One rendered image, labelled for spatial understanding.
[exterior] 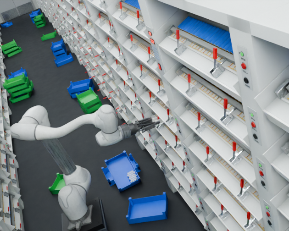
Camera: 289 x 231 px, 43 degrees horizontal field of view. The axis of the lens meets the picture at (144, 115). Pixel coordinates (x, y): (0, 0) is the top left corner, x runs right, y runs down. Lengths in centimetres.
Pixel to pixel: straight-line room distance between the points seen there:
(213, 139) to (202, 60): 38
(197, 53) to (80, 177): 163
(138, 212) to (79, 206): 52
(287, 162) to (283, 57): 30
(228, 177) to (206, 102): 38
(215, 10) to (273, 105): 29
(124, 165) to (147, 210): 53
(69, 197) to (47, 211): 81
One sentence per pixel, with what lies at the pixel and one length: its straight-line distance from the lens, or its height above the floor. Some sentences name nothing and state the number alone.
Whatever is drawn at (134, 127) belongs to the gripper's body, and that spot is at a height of 85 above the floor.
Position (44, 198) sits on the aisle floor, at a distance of 352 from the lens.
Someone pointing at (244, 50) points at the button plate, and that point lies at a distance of 95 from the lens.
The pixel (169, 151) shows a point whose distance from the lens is 247.
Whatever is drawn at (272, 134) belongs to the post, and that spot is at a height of 139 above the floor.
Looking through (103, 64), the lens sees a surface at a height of 75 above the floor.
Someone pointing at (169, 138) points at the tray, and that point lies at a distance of 226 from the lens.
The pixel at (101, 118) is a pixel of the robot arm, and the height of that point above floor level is 104.
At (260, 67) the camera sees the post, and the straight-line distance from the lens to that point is 95.
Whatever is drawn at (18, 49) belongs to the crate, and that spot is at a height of 1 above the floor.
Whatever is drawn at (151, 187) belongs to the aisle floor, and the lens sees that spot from 308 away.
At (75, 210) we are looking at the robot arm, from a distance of 263.
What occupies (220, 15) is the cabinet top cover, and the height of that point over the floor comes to 173.
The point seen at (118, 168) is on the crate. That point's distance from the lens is 324.
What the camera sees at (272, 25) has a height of 174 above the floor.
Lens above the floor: 206
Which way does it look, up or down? 31 degrees down
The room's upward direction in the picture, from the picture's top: 19 degrees counter-clockwise
